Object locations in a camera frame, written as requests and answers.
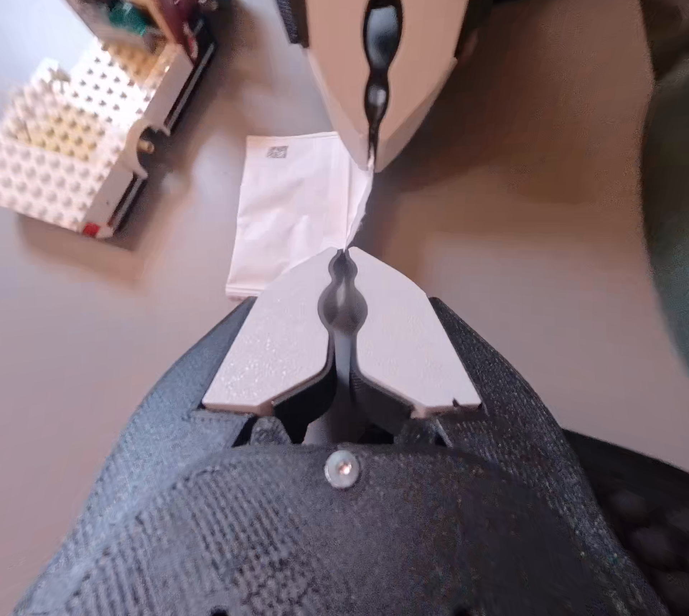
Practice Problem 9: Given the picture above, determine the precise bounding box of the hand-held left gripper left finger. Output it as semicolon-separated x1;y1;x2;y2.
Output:
201;248;345;415

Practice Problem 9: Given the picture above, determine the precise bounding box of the white long brick plate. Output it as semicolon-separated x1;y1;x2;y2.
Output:
0;153;130;239
0;110;146;199

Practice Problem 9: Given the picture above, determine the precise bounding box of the toy brick truck model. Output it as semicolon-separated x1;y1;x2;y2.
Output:
0;0;229;240

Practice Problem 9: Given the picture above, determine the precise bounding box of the small brick-print paper bag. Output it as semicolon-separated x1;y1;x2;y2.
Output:
226;131;375;303

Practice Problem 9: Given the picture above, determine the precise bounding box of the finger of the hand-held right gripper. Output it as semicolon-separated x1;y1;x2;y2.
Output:
299;0;382;160
371;0;491;173

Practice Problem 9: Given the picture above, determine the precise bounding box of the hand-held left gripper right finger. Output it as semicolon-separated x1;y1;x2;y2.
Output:
344;247;482;419

